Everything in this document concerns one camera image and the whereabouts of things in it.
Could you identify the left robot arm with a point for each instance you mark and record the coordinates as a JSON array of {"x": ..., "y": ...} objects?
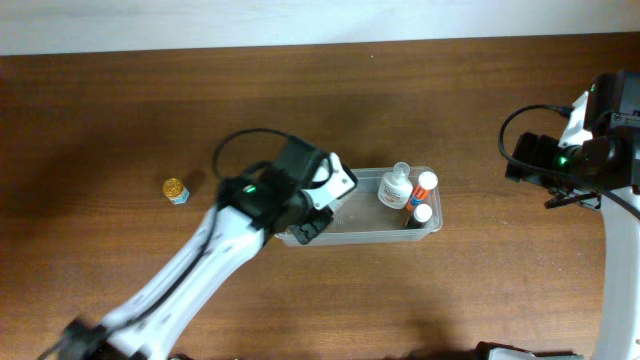
[{"x": 300, "y": 190}]

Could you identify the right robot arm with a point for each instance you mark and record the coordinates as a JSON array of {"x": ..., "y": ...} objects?
[{"x": 595, "y": 164}]

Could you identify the clear plastic container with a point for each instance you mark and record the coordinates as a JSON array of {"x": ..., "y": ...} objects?
[{"x": 364, "y": 219}]

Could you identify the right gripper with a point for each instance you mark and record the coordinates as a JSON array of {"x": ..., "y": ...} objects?
[{"x": 533, "y": 150}]

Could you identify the gold lid small jar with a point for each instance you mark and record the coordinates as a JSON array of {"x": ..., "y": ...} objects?
[{"x": 175, "y": 191}]

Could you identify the black bottle white cap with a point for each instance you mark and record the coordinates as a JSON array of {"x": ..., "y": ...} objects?
[{"x": 419, "y": 217}]

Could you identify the orange bottle white cap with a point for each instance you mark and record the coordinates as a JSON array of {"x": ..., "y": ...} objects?
[{"x": 427, "y": 181}]

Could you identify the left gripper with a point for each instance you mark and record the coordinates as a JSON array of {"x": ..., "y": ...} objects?
[{"x": 318, "y": 218}]

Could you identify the clear sanitizer bottle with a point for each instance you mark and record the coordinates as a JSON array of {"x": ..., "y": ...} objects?
[{"x": 395, "y": 187}]

